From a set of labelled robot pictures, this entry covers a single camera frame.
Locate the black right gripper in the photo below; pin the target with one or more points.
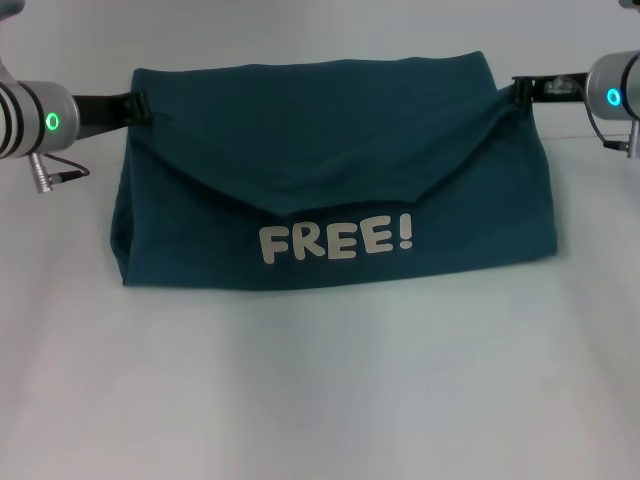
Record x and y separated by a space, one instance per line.
557 91

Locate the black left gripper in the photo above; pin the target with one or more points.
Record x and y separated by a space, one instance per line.
102 112

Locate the teal blue t-shirt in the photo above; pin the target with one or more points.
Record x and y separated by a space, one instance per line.
325 150

